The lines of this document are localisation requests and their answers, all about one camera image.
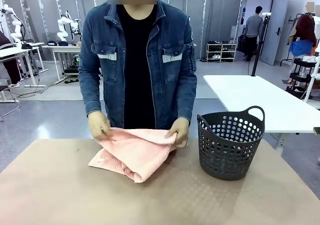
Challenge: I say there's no dark grey perforated basket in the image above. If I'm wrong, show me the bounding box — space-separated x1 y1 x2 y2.
196 105 266 181

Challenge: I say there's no blue cloth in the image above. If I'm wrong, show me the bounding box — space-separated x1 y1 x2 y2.
288 39 314 56

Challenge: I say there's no person's left forearm denim sleeve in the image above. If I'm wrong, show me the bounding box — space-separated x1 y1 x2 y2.
172 77 198 124

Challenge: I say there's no person in grey sweater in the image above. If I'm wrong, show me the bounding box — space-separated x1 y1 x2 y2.
241 6 264 62

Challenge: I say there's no person in dark clothes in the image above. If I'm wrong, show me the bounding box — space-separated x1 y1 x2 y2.
0 31 22 89

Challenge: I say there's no person's left gloved hand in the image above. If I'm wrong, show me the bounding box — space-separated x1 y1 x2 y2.
164 117 191 149

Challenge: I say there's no black camera pole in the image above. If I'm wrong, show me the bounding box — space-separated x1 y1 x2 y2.
250 13 272 77

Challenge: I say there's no pink towel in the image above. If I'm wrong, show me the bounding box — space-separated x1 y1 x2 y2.
88 127 188 184

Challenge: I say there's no white desk with monitor stand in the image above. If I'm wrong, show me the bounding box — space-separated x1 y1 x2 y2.
0 42 49 88

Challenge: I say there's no black equipment under desk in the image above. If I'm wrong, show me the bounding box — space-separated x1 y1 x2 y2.
63 54 81 84

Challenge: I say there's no dark red hanging garment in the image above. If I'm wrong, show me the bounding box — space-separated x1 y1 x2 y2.
289 13 317 48

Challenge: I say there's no white metal frame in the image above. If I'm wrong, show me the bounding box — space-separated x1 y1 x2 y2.
303 56 320 104

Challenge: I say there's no person in denim jacket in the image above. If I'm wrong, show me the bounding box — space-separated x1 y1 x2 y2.
77 0 198 130

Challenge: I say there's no large white table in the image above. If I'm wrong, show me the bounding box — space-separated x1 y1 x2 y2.
202 74 320 136

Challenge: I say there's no black trolley cart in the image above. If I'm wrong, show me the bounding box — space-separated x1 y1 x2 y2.
286 57 314 94

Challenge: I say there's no person's right gloved hand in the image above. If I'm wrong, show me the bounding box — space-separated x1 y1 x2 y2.
87 111 112 142

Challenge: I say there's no white shoe rack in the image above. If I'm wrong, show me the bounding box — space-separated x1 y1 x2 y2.
206 42 238 63

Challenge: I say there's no white door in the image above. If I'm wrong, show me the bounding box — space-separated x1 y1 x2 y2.
259 0 289 66

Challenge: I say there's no white robot arm with cables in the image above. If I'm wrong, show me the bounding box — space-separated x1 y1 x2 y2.
1 3 26 47

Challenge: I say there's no white desk with caps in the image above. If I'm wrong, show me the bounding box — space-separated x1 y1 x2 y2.
41 43 83 84

